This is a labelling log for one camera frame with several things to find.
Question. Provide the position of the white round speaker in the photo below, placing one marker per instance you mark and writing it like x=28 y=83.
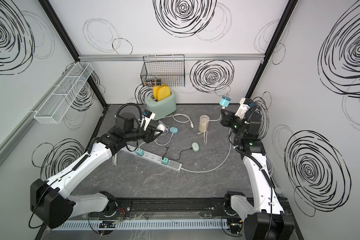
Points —
x=160 y=129

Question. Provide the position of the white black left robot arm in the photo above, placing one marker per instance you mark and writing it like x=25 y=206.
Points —
x=52 y=200

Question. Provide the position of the blue earbud case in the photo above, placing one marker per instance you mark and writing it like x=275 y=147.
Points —
x=173 y=130

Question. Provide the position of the metal kitchen tongs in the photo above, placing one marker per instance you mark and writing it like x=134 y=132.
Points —
x=114 y=160

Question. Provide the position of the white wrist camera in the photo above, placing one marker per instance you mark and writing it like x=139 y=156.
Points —
x=245 y=105
x=147 y=117

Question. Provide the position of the teal charger with white cable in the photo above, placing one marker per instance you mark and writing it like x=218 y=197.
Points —
x=225 y=101

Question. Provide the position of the teal charger with lilac cable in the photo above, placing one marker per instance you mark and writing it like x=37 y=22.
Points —
x=139 y=152

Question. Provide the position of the yellow toast slices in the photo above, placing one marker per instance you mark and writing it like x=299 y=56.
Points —
x=161 y=92

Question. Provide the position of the mint green earbud case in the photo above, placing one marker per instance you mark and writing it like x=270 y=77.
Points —
x=195 y=147

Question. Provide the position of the white slotted cable duct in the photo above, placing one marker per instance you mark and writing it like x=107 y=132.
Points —
x=184 y=224

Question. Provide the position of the white power strip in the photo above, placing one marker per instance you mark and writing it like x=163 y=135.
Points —
x=156 y=159

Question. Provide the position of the clear plastic grain jar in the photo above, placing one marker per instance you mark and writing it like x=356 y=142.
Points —
x=203 y=123

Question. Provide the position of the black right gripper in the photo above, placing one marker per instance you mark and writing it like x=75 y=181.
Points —
x=228 y=119

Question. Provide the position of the white wire wall shelf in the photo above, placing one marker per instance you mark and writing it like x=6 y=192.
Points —
x=71 y=92

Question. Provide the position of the teal charger with black cable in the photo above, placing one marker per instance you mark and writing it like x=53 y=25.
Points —
x=165 y=161

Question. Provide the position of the black wire wall basket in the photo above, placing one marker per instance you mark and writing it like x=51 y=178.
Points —
x=163 y=70

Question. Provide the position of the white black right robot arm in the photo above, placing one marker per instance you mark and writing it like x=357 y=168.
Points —
x=264 y=218

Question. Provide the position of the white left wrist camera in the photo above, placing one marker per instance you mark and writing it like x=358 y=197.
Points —
x=147 y=117

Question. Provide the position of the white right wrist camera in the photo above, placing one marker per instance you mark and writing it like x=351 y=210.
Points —
x=245 y=105

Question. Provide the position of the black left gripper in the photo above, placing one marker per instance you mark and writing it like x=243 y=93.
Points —
x=150 y=134

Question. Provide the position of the mint green toaster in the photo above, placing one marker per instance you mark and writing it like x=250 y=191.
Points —
x=161 y=108

